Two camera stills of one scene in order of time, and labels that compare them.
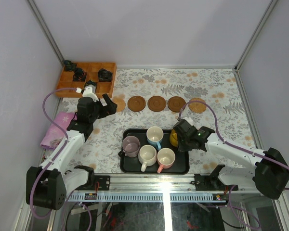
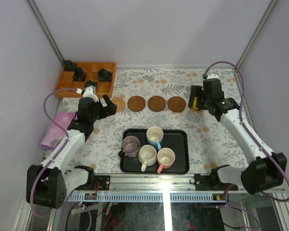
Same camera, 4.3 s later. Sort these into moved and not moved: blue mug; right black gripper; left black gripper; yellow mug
Moved: right black gripper; yellow mug
Not moved: left black gripper; blue mug
